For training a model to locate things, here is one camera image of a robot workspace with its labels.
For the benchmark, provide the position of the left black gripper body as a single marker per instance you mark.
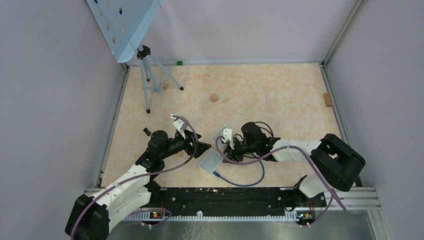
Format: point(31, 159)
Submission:
point(190, 150)

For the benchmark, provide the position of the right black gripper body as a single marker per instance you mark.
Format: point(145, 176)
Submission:
point(241, 147)

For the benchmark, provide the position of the grey network switch box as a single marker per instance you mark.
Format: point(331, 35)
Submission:
point(210, 162)

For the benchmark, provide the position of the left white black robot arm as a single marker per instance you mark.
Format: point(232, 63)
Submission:
point(93, 217)

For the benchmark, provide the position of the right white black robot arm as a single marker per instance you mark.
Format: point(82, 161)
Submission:
point(335, 165)

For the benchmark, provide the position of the small black clip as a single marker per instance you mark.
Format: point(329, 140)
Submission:
point(147, 131)

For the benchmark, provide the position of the small wooden cube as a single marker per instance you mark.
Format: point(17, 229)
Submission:
point(214, 98)

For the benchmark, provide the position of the blue tripod stand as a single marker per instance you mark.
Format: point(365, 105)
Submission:
point(148, 78)

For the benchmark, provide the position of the wooden block at right edge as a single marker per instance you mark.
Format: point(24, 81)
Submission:
point(327, 100)

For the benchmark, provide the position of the blue perforated metal panel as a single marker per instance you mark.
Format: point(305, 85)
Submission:
point(124, 23)

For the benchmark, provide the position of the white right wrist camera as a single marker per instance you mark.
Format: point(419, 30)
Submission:
point(228, 137)

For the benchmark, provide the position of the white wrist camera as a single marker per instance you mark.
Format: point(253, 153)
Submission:
point(228, 137)
point(180, 123)

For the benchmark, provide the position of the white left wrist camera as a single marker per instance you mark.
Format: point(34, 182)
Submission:
point(180, 123)

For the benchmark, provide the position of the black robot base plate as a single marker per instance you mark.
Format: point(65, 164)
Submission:
point(234, 201)

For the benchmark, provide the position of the white slotted cable duct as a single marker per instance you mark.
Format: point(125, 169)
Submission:
point(199, 217)

